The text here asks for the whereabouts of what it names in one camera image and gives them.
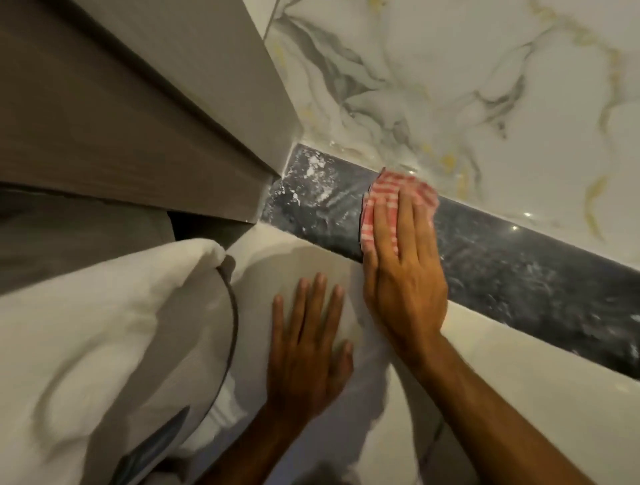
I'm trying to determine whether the grey-brown wooden furniture panel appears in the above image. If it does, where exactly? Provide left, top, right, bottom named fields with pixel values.
left=0, top=0, right=307, bottom=296

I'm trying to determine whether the red white checked cloth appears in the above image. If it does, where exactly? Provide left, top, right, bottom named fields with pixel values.
left=358, top=168, right=440, bottom=258

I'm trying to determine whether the white bedding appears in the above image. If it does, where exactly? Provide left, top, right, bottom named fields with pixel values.
left=0, top=238, right=240, bottom=485

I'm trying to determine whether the person's left forearm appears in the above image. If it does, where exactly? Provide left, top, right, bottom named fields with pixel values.
left=197, top=406, right=321, bottom=485

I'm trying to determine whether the black marble skirting strip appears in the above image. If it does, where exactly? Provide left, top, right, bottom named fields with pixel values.
left=259, top=142, right=640, bottom=381

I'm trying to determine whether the person's right forearm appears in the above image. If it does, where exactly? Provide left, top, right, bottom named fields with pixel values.
left=406, top=332, right=596, bottom=485

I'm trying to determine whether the person's left hand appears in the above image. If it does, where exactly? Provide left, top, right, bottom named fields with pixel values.
left=266, top=273, right=354, bottom=418

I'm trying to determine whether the person's right hand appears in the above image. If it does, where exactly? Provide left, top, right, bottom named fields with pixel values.
left=362, top=190, right=450, bottom=353

